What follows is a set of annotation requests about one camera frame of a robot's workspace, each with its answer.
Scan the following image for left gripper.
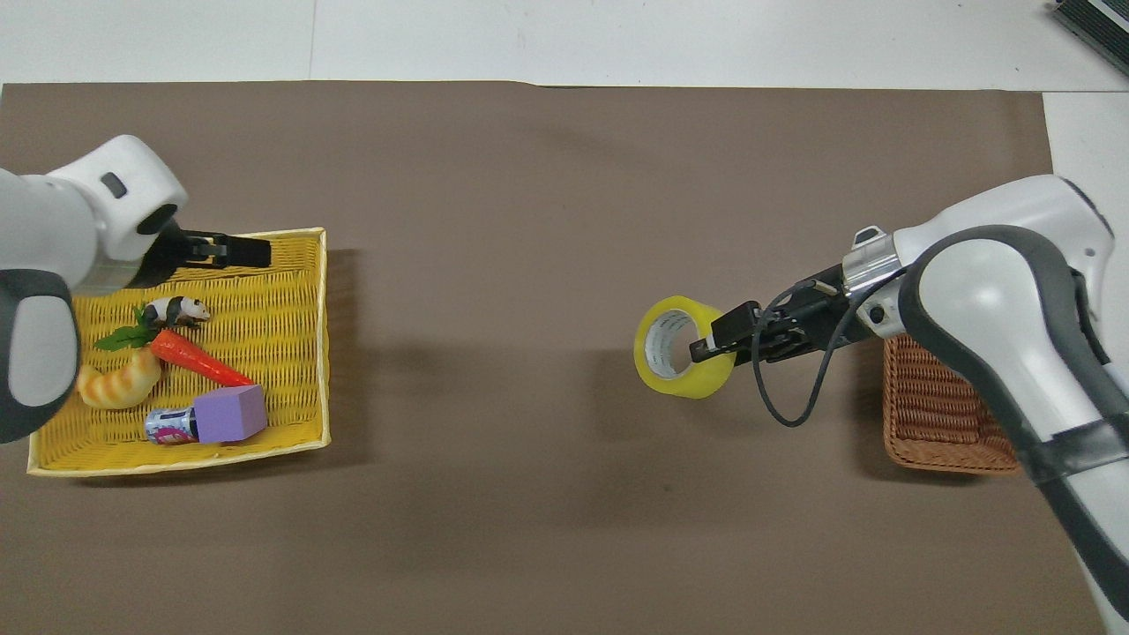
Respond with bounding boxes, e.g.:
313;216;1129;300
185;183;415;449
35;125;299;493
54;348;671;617
131;219;191;289

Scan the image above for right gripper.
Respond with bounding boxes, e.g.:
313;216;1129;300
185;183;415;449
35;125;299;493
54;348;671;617
689;262;872;365

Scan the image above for yellow tape roll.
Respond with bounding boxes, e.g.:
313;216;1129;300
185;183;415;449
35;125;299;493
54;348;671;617
634;295;738;400

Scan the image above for yellow woven basket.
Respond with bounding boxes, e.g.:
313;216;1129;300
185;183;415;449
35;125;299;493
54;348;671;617
26;228;333;478

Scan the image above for brown woven basket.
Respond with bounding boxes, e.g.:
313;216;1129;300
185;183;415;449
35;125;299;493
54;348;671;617
882;332;1024;476

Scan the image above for black and white panda toy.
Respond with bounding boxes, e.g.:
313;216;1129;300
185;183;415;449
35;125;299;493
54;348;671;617
141;295;213;330

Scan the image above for orange toy carrot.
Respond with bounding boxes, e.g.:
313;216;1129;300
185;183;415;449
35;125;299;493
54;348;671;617
93;304;258;389

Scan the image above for toy bread croissant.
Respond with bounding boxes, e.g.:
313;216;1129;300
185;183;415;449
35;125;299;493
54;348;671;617
76;346;165;410

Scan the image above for small printed can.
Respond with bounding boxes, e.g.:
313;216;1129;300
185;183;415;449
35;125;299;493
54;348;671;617
144;406;200;445

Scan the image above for purple foam block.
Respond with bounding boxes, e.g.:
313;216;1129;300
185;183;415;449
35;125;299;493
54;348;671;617
191;384;269;445

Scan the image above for dark ribbed device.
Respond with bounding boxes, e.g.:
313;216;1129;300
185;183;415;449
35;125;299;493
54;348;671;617
1052;0;1129;52

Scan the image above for black cable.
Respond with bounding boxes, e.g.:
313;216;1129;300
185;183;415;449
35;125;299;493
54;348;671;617
752;277;907;430

